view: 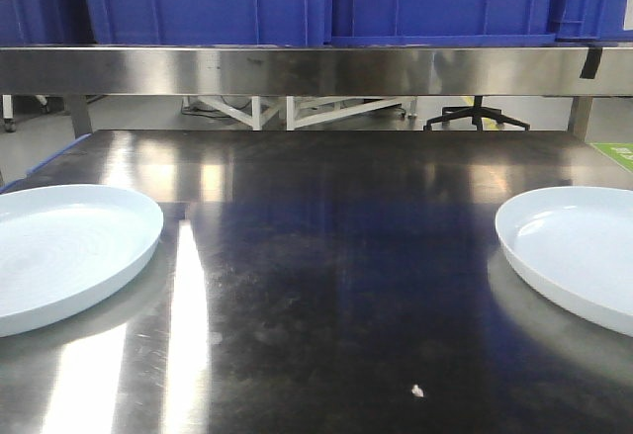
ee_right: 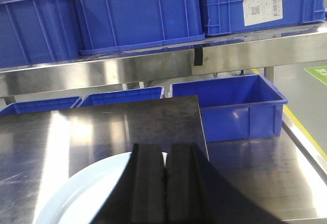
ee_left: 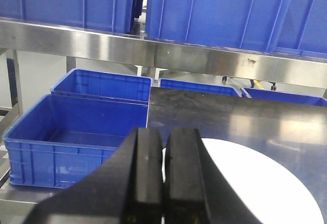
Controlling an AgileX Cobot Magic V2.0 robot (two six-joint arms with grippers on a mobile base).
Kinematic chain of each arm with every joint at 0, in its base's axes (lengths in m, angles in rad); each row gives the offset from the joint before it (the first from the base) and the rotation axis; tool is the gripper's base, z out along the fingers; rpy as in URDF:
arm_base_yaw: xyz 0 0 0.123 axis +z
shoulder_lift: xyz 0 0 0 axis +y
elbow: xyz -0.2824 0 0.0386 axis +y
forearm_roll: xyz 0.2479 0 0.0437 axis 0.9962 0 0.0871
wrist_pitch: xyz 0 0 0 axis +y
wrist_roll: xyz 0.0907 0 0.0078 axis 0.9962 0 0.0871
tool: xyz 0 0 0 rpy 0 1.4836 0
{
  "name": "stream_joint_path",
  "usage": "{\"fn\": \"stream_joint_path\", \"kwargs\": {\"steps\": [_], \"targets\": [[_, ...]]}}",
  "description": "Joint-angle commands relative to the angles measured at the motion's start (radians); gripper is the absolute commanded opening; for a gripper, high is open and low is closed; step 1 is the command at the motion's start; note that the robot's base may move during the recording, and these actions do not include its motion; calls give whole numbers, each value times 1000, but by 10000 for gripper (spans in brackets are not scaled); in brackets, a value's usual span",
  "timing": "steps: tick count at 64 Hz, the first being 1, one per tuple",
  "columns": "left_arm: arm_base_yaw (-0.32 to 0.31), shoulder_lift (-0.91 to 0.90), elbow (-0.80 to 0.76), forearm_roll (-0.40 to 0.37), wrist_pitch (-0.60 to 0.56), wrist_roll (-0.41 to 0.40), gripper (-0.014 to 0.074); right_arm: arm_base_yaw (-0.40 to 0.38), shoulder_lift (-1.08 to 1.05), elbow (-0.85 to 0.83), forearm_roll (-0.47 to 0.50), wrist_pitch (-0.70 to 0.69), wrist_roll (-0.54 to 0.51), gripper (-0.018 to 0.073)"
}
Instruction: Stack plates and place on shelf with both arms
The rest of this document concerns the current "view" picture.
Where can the blue plastic bin far right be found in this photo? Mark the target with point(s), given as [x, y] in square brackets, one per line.
[591, 20]

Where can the steel shelf post right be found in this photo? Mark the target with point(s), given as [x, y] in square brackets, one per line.
[579, 116]

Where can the light blue plate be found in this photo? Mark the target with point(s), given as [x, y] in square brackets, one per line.
[573, 246]
[65, 248]

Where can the blue plastic bin far left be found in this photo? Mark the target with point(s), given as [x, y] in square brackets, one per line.
[28, 22]

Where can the white metal frame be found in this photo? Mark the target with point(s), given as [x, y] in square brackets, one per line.
[296, 112]

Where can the small white crumb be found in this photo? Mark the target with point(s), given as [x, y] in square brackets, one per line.
[417, 391]

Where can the steel shelf post left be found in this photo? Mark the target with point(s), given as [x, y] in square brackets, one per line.
[77, 107]

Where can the black office chair base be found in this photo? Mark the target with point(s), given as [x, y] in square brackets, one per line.
[476, 112]

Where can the steel shelf post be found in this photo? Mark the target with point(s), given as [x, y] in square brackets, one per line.
[579, 116]
[77, 107]

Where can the black tape strip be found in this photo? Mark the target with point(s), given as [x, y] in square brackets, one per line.
[592, 62]

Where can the stainless steel shelf rail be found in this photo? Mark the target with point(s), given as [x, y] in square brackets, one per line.
[328, 71]

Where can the blue plastic bin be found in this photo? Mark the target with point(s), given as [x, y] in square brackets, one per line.
[591, 20]
[452, 22]
[302, 23]
[28, 22]

